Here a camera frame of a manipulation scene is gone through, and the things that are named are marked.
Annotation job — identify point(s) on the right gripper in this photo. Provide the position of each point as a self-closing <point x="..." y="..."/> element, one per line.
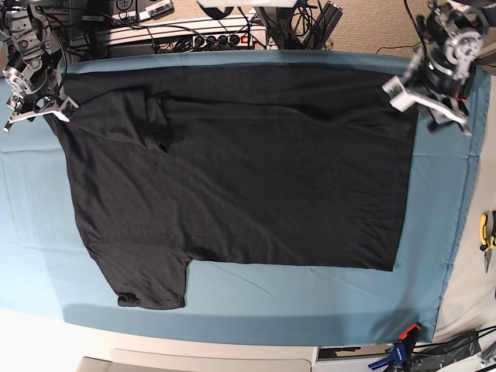
<point x="35" y="93"/>

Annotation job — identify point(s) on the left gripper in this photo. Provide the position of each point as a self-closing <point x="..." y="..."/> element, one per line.
<point x="441" y="82"/>

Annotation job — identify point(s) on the black T-shirt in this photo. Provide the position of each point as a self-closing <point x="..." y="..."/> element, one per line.
<point x="285" y="165"/>

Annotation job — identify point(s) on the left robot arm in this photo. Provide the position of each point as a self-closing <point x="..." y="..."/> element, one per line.
<point x="456" y="24"/>

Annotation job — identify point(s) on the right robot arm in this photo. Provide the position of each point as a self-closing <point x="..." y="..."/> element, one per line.
<point x="37" y="68"/>

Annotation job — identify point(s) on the blue table cloth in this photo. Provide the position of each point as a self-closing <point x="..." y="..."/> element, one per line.
<point x="46" y="271"/>

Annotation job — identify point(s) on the black power strip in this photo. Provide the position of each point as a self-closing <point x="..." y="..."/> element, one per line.
<point x="217" y="42"/>

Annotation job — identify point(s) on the blue orange clamp bottom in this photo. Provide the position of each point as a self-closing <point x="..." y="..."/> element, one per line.
<point x="400" y="352"/>

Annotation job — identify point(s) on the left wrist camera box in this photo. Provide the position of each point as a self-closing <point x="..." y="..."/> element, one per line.
<point x="399" y="97"/>

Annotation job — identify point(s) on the yellow handled pliers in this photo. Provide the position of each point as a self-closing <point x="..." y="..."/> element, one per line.
<point x="487" y="237"/>

